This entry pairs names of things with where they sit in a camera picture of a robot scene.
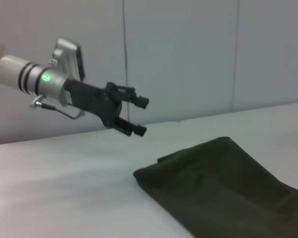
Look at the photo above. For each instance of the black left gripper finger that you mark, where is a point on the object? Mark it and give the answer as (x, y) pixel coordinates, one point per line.
(129, 96)
(131, 127)

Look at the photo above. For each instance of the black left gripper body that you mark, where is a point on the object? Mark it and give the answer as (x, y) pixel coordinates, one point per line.
(92, 99)

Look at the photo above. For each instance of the dark green t-shirt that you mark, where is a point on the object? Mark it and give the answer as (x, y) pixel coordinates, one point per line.
(226, 188)

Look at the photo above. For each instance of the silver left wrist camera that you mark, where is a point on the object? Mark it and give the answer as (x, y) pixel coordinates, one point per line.
(69, 59)

